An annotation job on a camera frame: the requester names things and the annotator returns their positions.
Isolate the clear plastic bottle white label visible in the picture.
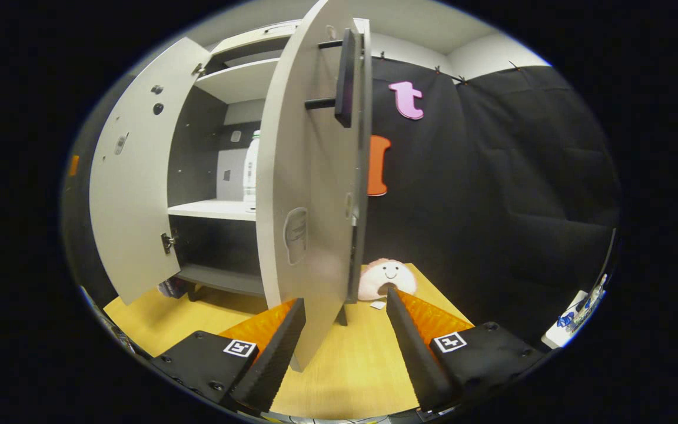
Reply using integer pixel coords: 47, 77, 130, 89
242, 130, 261, 213

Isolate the white cabinet door with stickers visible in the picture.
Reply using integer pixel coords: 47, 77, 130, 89
89, 37, 213, 306
255, 0, 373, 372

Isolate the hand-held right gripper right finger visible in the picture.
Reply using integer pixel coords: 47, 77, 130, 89
386, 287, 551, 412

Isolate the blue and white box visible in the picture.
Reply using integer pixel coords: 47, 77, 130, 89
158, 277, 190, 300

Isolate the white cabinet with dark interior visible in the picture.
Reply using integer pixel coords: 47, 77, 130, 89
165, 18, 373, 327

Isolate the black backdrop cloth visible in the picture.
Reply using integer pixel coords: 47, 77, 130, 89
59, 56, 622, 342

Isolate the pink smiling plush toy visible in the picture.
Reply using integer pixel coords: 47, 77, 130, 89
357, 258, 418, 310

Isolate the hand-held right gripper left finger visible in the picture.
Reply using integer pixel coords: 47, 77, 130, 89
149, 296, 307, 416

